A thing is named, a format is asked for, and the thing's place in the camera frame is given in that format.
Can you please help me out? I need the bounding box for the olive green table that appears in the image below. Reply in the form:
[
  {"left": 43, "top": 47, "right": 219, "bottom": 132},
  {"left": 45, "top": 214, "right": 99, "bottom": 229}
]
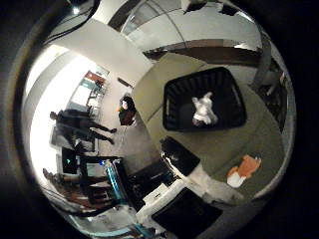
[{"left": 133, "top": 52, "right": 287, "bottom": 200}]

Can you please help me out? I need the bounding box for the black monitor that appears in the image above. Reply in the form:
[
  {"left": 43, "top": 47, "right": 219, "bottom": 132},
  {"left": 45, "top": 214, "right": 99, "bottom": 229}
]
[{"left": 61, "top": 147, "right": 80, "bottom": 175}]

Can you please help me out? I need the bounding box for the grey white pink plush bunny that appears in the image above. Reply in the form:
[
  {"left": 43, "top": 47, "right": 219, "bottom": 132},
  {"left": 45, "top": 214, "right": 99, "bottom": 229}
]
[{"left": 190, "top": 91, "right": 219, "bottom": 127}]

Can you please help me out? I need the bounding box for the black equipment rack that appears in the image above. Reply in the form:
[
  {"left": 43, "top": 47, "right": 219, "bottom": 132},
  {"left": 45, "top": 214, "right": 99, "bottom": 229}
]
[{"left": 78, "top": 155, "right": 141, "bottom": 208}]

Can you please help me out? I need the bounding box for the grey metal post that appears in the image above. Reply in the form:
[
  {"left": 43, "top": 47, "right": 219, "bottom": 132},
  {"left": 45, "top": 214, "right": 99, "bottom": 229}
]
[{"left": 252, "top": 31, "right": 280, "bottom": 89}]

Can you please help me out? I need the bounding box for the person in dark clothes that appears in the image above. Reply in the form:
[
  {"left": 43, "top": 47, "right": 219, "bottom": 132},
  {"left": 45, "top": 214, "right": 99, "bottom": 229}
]
[{"left": 49, "top": 109, "right": 118, "bottom": 145}]

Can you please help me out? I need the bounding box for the orange white plush fox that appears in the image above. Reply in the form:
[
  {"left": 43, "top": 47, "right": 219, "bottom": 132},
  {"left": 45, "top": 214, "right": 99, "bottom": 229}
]
[{"left": 226, "top": 154, "right": 262, "bottom": 189}]

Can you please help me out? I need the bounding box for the black cable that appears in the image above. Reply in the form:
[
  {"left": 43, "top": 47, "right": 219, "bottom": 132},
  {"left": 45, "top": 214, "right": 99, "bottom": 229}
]
[{"left": 44, "top": 0, "right": 103, "bottom": 44}]

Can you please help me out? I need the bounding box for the black plastic basket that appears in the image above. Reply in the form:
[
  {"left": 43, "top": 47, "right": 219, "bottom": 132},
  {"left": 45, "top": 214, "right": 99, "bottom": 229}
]
[{"left": 162, "top": 67, "right": 247, "bottom": 133}]

